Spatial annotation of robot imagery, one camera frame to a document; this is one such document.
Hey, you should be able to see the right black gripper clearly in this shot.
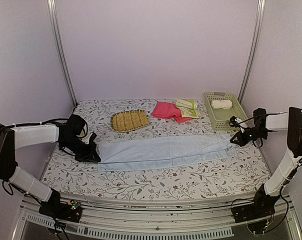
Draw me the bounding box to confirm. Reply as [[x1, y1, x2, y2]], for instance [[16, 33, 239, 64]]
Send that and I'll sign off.
[[231, 126, 268, 147]]

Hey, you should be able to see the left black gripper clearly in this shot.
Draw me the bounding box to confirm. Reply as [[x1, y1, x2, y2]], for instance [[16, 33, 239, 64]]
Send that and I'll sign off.
[[62, 136, 101, 163]]

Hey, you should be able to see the light blue towel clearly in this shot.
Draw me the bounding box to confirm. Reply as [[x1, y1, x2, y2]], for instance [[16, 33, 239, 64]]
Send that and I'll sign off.
[[98, 134, 236, 172]]

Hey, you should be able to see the cream towel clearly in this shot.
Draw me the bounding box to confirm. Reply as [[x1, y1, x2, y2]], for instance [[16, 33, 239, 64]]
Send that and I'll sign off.
[[210, 99, 232, 110]]

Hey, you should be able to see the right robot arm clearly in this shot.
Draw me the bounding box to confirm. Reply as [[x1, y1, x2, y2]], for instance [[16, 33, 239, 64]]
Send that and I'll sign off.
[[229, 107, 302, 218]]

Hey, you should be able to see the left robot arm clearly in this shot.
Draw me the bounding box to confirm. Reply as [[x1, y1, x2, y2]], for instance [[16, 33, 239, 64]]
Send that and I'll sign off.
[[0, 114, 101, 217]]

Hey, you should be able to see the cream ceramic mug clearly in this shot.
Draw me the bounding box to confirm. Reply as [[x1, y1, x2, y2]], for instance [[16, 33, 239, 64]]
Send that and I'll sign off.
[[76, 130, 87, 139]]

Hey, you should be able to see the green plastic basket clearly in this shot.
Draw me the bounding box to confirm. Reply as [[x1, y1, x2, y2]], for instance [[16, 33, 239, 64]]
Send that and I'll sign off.
[[203, 92, 248, 131]]

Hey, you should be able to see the floral tablecloth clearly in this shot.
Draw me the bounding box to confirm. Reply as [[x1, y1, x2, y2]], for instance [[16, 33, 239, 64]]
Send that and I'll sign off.
[[42, 99, 269, 201]]

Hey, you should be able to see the woven bamboo tray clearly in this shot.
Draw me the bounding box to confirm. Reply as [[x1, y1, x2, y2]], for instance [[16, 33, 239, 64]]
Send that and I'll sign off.
[[111, 110, 150, 133]]

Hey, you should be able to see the yellow green patterned towel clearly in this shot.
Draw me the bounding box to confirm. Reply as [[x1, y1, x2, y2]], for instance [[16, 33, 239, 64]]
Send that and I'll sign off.
[[175, 99, 202, 119]]

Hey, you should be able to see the pink towel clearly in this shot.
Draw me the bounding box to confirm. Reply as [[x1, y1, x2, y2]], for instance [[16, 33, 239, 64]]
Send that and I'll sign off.
[[151, 102, 192, 123]]

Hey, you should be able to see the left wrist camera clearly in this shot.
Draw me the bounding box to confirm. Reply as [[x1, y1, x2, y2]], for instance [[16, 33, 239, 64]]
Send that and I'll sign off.
[[82, 132, 97, 145]]

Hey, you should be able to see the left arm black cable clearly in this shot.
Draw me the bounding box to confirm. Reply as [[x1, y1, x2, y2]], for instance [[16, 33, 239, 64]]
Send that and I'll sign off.
[[13, 117, 71, 127]]

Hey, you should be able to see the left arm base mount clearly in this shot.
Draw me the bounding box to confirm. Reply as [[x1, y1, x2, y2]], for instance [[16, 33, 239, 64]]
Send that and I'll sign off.
[[39, 189, 83, 223]]

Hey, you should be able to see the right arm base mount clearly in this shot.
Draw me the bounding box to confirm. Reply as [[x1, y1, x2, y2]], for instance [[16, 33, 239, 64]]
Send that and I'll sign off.
[[230, 184, 280, 223]]

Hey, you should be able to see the front aluminium rail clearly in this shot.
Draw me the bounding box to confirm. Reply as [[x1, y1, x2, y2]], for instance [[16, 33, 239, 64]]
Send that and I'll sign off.
[[12, 193, 302, 240]]

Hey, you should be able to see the right aluminium post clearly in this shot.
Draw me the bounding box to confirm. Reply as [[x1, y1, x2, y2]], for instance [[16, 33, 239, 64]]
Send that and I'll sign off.
[[238, 0, 265, 104]]

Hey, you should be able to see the aluminium post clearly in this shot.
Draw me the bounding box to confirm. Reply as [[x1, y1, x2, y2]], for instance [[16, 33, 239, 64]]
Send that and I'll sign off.
[[47, 0, 78, 107], [238, 0, 265, 104]]

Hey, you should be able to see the left aluminium post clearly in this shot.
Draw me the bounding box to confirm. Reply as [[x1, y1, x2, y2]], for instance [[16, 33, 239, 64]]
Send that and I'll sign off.
[[47, 0, 78, 107]]

